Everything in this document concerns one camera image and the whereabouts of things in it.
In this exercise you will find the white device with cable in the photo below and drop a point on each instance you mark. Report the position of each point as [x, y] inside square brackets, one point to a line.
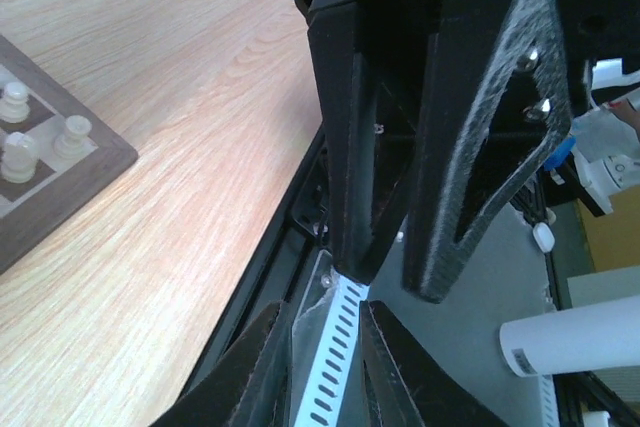
[600, 156]

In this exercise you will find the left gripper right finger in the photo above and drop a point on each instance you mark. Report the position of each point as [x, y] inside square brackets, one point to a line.
[403, 385]

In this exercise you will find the wooden chess board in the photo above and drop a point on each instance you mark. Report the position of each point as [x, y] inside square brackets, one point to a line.
[31, 211]

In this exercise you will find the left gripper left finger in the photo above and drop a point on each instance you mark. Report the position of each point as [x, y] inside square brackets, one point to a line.
[250, 385]

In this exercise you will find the white paper roll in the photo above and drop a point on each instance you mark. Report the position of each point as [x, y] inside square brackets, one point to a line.
[599, 336]

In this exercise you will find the white slotted cable duct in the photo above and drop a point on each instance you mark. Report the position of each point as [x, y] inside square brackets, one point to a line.
[324, 381]

